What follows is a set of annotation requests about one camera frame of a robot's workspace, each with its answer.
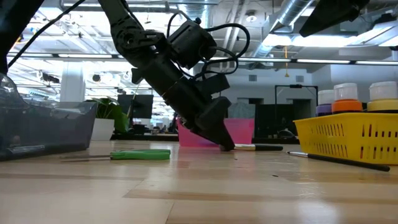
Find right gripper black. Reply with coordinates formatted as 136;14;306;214
298;0;371;37

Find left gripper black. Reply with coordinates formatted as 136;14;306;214
132;52;236;152

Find thick brush with silver ferrule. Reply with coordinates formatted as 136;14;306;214
219;143;284;152

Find green handled scissors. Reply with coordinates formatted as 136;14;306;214
60;149;172;162

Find orange paint bottle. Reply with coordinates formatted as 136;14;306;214
331;83;363;114

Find purple paint bottle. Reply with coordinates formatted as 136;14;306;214
315;90;336;117

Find yellow paint bottle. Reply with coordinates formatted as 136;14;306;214
366;81;398;113

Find thin black white-tipped paint brush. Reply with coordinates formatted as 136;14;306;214
287;151;391;172

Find pink translucent plastic tray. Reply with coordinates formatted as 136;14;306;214
177;117;255;149

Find black office monitor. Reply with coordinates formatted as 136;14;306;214
117;94;154;120

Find green plant in white pot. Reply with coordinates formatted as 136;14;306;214
84;96;130;141

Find yellow slotted plastic basket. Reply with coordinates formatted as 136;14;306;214
293;112;398;166

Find white pillar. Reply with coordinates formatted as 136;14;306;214
60;61;86;103

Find long ceiling light bar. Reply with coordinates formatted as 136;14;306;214
6;52;398;66

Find grey translucent plastic tray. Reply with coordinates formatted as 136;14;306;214
0;73;98;162

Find silver slanted ventilation duct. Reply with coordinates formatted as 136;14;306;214
248;0;312;62

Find black aluminium table frame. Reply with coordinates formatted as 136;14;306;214
110;133;301;145

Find yellow hanging cord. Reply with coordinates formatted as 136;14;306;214
284;45;290;78

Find black station frame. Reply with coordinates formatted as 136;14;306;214
274;84;319;139

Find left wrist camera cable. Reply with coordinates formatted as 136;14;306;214
166;11;251;80

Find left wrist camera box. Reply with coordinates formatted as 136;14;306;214
167;19;218;70

